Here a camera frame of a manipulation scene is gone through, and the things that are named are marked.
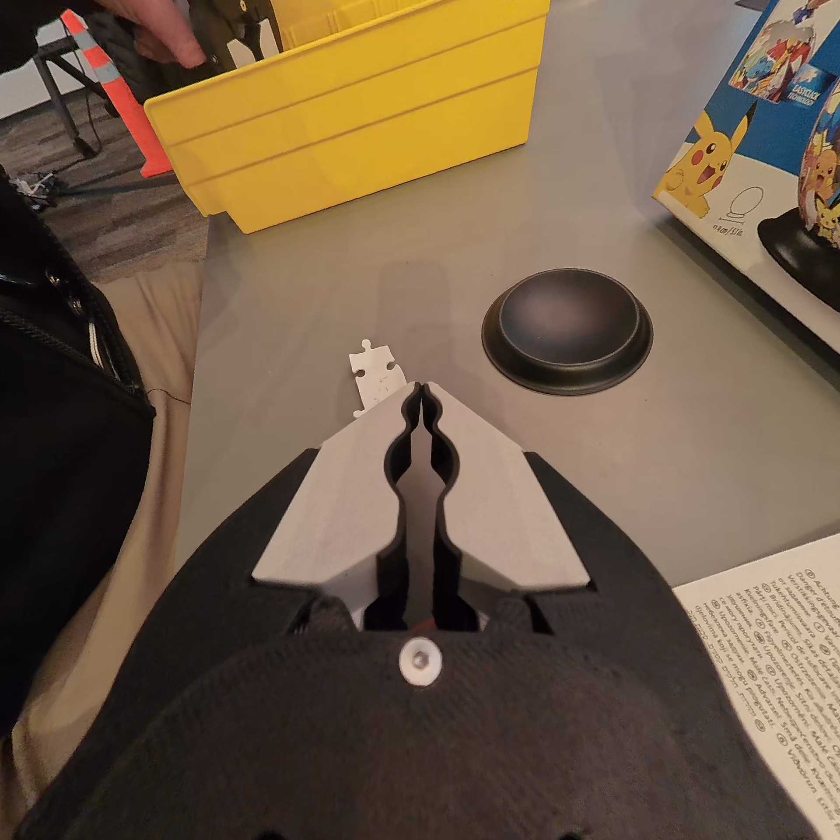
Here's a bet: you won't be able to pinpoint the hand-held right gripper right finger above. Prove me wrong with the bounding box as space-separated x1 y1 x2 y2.
423 382 593 631

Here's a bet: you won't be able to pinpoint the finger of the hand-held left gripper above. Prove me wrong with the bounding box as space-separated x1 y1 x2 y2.
226 18 284 70

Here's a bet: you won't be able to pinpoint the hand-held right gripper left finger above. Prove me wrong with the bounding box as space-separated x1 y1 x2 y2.
251 382 421 631

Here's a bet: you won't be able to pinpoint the yellow plastic bin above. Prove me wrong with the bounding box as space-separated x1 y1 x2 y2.
143 0 552 235

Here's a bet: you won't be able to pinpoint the joined white puzzle pieces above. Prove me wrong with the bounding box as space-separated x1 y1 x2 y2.
349 339 417 419

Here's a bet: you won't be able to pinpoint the person's left forearm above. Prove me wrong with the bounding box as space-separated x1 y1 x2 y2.
0 0 132 73

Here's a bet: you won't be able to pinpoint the black round puzzle stand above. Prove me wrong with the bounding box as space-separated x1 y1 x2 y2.
481 268 654 396

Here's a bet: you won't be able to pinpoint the colourful puzzle box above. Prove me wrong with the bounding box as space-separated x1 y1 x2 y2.
651 0 840 365

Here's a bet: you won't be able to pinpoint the person's left hand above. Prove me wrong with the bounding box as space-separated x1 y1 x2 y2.
95 0 207 70

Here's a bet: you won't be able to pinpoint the black ribbed object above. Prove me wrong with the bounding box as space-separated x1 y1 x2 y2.
85 13 198 106

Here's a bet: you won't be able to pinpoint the orange traffic cone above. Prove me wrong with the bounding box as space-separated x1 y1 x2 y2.
60 10 173 178

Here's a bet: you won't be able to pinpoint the person's beige trousers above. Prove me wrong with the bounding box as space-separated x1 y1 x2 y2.
0 262 204 815

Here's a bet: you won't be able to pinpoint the person's black jacket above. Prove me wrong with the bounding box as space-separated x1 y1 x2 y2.
0 164 157 736

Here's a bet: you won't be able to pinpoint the white printed leaflet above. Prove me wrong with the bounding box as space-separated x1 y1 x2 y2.
672 532 840 840

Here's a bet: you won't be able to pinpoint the black metal cart frame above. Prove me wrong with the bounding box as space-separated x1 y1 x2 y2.
33 39 106 158

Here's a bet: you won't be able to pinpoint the tangle of cables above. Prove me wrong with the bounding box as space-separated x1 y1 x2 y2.
13 171 60 211

